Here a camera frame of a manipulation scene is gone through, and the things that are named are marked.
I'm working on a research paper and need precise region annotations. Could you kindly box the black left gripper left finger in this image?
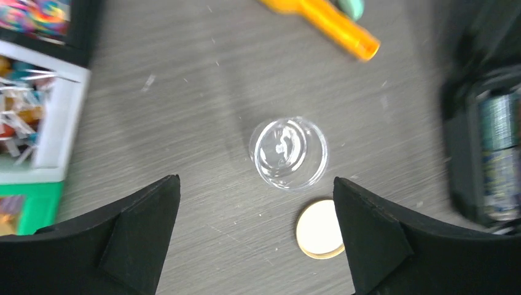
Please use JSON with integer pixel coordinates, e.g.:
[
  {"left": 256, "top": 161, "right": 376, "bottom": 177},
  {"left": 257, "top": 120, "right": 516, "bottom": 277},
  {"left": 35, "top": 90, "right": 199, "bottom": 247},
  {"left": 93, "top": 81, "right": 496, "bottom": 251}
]
[{"left": 1, "top": 175, "right": 181, "bottom": 294}]

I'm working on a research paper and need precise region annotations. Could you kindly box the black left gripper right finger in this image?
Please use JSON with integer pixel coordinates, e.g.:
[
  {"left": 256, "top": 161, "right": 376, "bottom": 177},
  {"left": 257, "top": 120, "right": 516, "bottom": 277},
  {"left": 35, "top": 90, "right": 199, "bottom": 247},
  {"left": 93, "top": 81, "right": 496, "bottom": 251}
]
[{"left": 333, "top": 177, "right": 520, "bottom": 294}]

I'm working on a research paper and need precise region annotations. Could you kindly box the green candy bin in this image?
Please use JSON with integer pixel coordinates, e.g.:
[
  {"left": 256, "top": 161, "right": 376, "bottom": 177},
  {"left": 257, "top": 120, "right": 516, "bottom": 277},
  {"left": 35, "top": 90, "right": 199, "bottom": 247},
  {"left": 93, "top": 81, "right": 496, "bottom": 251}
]
[{"left": 1, "top": 182, "right": 63, "bottom": 236}]

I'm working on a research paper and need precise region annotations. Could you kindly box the yellow plastic scoop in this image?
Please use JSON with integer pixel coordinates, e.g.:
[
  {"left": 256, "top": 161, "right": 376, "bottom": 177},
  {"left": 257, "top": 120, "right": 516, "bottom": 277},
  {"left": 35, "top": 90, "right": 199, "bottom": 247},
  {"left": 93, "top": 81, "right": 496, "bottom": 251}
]
[{"left": 262, "top": 0, "right": 380, "bottom": 61}]

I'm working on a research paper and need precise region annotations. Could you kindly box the clear plastic jar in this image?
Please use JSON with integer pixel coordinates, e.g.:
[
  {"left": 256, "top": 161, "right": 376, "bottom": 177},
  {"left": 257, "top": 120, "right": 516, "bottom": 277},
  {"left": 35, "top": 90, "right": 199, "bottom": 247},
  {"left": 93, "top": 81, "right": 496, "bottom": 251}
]
[{"left": 248, "top": 116, "right": 329, "bottom": 191}]

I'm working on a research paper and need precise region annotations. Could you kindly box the black poker chip case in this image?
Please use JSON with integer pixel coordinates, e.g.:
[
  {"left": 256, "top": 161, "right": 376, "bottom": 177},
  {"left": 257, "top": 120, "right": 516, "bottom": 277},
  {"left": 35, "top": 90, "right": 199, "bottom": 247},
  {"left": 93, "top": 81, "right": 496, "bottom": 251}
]
[{"left": 441, "top": 1, "right": 520, "bottom": 235}]

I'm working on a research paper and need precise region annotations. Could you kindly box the white lollipop bin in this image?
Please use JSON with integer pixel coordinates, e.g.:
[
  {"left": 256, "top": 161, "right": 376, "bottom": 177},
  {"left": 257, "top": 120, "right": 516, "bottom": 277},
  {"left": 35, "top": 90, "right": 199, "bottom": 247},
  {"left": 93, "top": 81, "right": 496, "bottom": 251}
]
[{"left": 1, "top": 41, "right": 90, "bottom": 184}]

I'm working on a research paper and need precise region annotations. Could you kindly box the black swirl lollipop bin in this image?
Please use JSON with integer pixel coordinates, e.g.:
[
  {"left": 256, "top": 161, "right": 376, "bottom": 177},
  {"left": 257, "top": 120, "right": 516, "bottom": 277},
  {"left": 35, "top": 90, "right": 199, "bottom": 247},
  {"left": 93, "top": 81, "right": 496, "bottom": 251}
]
[{"left": 1, "top": 0, "right": 106, "bottom": 68}]

